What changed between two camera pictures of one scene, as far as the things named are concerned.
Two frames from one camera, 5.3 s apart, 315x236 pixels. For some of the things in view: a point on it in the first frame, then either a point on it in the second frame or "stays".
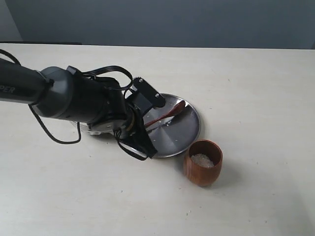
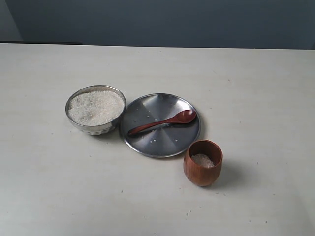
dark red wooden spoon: x=178 y=107 → x=182 y=116
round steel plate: x=175 y=134 stays
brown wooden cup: x=203 y=162 stays
